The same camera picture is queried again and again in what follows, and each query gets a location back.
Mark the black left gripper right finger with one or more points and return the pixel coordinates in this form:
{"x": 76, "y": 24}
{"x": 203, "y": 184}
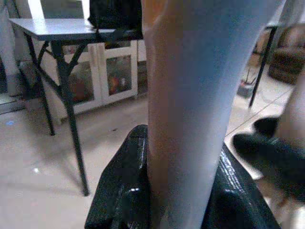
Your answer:
{"x": 233, "y": 205}

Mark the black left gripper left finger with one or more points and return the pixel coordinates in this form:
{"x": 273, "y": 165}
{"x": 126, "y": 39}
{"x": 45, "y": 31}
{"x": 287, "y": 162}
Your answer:
{"x": 119, "y": 181}

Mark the black shoe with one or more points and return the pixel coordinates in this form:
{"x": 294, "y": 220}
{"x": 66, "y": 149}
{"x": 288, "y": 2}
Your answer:
{"x": 274, "y": 162}
{"x": 267, "y": 126}

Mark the white cabinet with glass doors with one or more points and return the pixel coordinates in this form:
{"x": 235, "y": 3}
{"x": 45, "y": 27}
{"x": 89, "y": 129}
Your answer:
{"x": 119, "y": 76}

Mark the person's bare leg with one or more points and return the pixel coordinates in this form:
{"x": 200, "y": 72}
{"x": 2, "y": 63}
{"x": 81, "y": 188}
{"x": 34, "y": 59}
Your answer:
{"x": 294, "y": 114}

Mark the small cup with brushes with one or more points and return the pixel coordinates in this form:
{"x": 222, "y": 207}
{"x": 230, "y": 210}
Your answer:
{"x": 246, "y": 86}

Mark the black table leg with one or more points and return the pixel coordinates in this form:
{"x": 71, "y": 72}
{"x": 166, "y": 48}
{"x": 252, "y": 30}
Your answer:
{"x": 262, "y": 69}

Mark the brown woven basket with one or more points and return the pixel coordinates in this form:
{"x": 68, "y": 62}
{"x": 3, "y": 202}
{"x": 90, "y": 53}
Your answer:
{"x": 288, "y": 62}

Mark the grey folding table black legs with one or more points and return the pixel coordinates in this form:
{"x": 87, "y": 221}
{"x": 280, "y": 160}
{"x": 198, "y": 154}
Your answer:
{"x": 59, "y": 29}

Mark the black bag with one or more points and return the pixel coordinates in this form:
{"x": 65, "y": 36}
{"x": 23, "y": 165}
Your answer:
{"x": 116, "y": 14}

